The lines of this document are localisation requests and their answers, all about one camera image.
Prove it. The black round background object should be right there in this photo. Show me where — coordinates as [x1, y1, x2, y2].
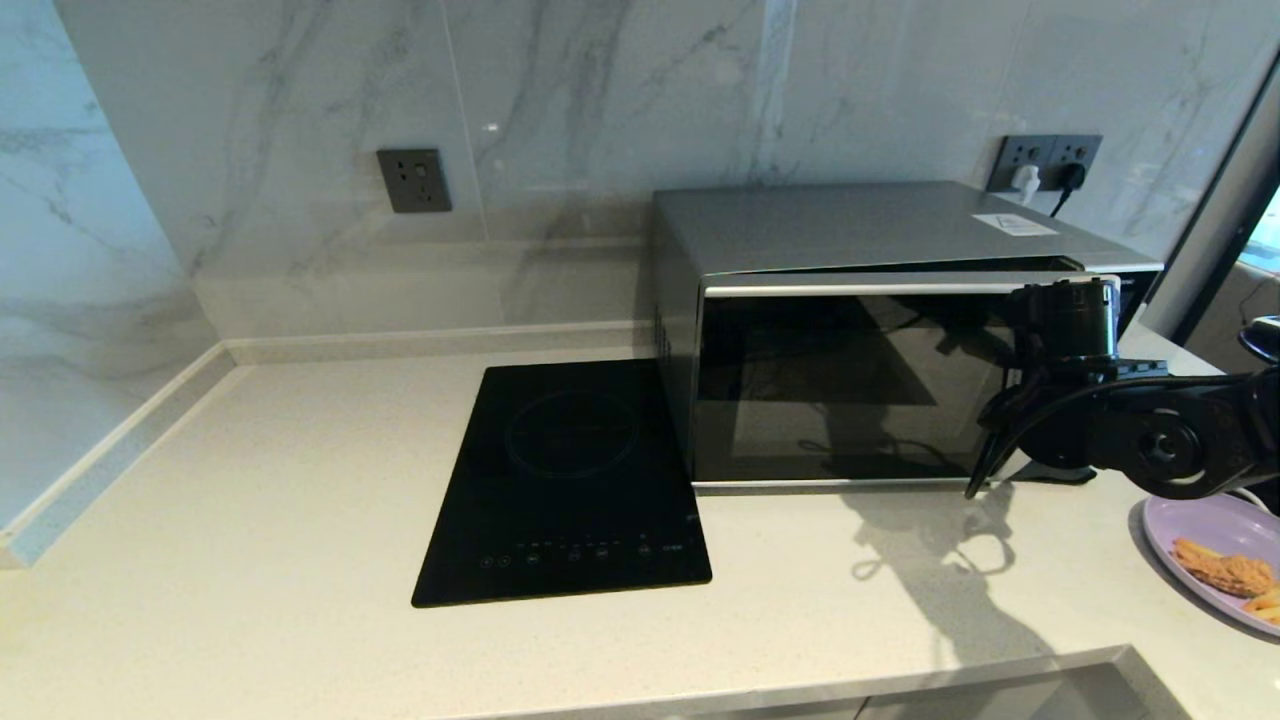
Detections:
[1238, 316, 1280, 365]

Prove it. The fried chicken piece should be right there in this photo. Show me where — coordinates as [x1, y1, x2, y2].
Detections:
[1171, 537, 1279, 599]

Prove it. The black plug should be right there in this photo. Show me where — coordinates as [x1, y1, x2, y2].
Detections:
[1049, 162, 1091, 218]

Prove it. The white paper label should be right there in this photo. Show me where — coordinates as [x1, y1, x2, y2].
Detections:
[969, 211, 1060, 237]

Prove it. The grey double wall socket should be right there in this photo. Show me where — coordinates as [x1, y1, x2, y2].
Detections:
[987, 134, 1104, 194]

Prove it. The black induction cooktop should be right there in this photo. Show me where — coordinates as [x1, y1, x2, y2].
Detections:
[410, 357, 714, 609]

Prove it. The silver microwave oven body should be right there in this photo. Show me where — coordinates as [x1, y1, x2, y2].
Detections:
[648, 180, 1165, 491]

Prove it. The grey single wall socket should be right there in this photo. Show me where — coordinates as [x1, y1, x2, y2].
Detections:
[376, 148, 453, 214]

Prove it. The black glass microwave door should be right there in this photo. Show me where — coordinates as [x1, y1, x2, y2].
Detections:
[692, 268, 1123, 491]

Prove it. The dark window frame post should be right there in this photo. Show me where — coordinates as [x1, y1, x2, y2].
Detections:
[1165, 55, 1280, 343]

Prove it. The purple plate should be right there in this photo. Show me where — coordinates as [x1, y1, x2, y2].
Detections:
[1143, 492, 1280, 637]

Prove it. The black cloth pad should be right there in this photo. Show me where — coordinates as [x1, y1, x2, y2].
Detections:
[1010, 460, 1099, 487]

